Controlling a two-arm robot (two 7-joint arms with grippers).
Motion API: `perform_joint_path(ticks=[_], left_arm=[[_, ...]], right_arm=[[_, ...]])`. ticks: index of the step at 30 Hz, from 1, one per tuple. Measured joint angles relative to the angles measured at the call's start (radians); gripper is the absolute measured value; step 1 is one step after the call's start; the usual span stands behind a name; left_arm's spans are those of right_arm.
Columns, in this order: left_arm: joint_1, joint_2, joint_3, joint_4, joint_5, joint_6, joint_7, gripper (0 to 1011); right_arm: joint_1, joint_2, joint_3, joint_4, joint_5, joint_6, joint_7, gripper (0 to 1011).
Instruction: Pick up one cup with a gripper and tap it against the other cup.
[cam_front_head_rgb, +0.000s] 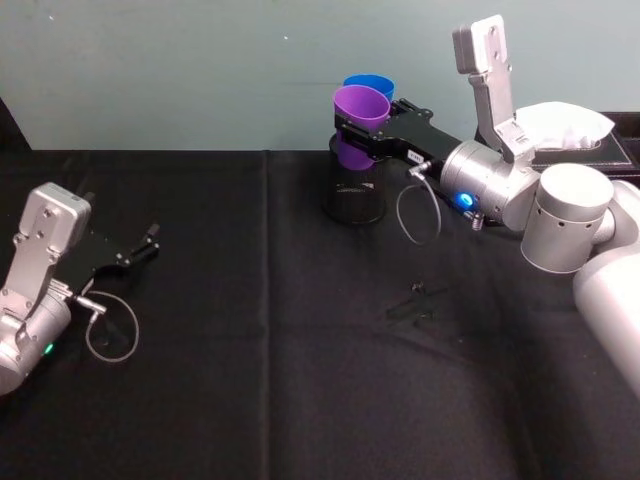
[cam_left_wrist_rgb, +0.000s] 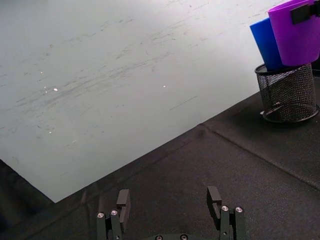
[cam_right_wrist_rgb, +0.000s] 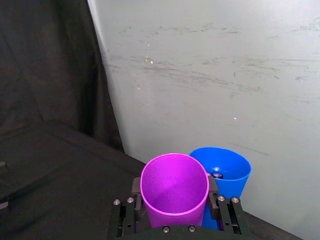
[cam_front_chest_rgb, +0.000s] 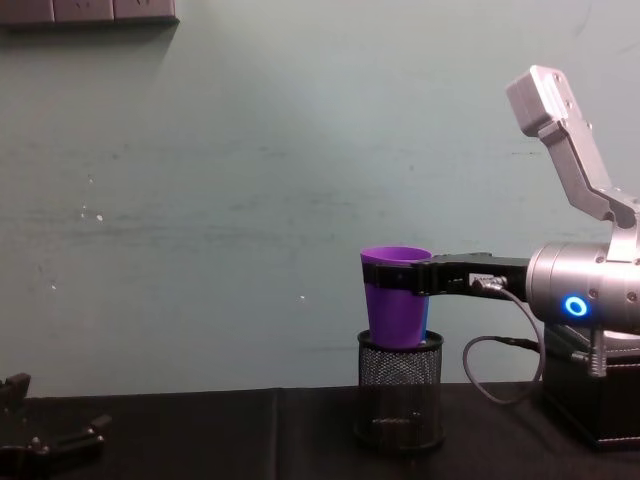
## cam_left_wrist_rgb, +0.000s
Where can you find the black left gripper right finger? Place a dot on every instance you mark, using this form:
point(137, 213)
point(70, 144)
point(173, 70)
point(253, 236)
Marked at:
point(217, 207)

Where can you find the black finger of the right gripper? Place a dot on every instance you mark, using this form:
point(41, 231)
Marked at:
point(303, 13)

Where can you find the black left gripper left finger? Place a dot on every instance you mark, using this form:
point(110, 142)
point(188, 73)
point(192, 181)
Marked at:
point(124, 210)

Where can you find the purple foam sheet roll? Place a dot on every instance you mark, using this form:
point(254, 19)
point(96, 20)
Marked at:
point(297, 37)

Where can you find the black table cloth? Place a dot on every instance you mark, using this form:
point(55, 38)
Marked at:
point(200, 180)

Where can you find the blue foam sheet roll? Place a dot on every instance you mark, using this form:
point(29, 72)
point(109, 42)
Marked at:
point(265, 45)

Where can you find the black mesh pen cup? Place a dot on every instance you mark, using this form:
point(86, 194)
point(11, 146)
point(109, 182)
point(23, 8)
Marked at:
point(287, 96)

